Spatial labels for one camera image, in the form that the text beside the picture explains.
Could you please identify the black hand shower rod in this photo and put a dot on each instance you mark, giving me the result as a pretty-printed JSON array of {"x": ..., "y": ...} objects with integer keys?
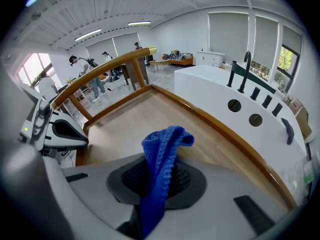
[{"x": 231, "y": 74}]

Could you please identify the orange sofa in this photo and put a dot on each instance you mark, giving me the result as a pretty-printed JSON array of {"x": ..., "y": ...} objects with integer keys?
[{"x": 178, "y": 59}]

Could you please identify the white bathtub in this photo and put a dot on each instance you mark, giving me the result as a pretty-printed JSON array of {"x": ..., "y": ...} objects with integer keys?
[{"x": 207, "y": 89}]

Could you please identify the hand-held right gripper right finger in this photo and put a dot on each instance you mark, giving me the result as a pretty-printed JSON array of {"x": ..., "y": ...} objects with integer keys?
[{"x": 215, "y": 216}]

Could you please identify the black curved faucet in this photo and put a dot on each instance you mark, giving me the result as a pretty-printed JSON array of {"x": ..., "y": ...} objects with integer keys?
[{"x": 246, "y": 71}]

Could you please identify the blue knitted cloth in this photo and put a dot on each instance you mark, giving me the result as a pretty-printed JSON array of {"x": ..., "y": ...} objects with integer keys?
[{"x": 160, "y": 159}]

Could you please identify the grey roller blind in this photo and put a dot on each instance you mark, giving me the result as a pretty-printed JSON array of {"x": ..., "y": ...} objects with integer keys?
[
  {"x": 266, "y": 40},
  {"x": 292, "y": 39},
  {"x": 228, "y": 37}
]

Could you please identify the black faucet knob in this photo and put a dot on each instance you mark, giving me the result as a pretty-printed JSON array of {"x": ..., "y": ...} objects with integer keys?
[
  {"x": 255, "y": 93},
  {"x": 277, "y": 109},
  {"x": 267, "y": 101}
]

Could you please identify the low wooden table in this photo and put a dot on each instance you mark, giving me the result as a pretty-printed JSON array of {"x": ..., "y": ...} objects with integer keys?
[{"x": 160, "y": 63}]

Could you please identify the white sink cabinet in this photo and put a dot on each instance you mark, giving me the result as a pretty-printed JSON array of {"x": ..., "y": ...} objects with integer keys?
[{"x": 210, "y": 58}]

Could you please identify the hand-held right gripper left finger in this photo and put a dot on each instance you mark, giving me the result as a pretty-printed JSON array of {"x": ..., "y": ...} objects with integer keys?
[{"x": 95, "y": 196}]

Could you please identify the wooden cart top surface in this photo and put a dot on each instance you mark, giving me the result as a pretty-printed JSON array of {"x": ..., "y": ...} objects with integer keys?
[{"x": 140, "y": 119}]

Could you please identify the grey table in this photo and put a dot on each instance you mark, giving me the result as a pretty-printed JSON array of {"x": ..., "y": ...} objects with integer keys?
[{"x": 132, "y": 71}]

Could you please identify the cardboard box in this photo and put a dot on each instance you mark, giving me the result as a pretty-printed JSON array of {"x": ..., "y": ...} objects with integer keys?
[{"x": 301, "y": 116}]

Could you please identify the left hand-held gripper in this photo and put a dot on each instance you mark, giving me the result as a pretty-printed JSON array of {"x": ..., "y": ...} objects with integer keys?
[{"x": 35, "y": 124}]

